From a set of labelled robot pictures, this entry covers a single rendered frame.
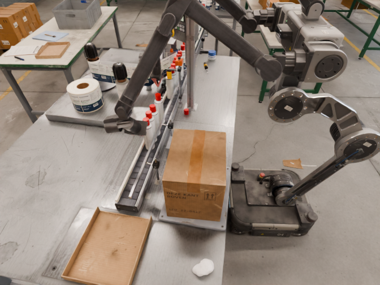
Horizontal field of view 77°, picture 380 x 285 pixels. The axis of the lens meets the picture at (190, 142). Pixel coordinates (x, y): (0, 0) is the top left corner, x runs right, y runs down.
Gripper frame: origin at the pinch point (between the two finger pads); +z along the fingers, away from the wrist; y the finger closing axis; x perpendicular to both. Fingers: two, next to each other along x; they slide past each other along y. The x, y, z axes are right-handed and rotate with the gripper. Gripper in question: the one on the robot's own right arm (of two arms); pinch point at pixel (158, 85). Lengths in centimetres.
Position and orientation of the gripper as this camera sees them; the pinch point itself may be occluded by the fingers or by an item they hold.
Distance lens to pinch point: 163.5
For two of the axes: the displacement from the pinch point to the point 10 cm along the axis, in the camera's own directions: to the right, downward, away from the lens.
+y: -1.7, 6.9, -7.0
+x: 9.8, 1.4, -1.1
